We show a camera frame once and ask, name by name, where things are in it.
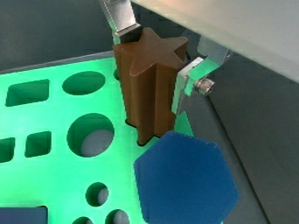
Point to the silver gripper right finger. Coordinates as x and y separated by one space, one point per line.
193 79

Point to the blue hexagonal block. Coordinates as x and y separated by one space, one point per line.
185 183

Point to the green foam shape board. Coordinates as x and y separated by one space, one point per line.
67 147

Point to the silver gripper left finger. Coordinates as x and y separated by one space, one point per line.
122 20

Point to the purple rectangular block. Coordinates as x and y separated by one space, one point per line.
24 215

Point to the brown star block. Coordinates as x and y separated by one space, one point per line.
148 64

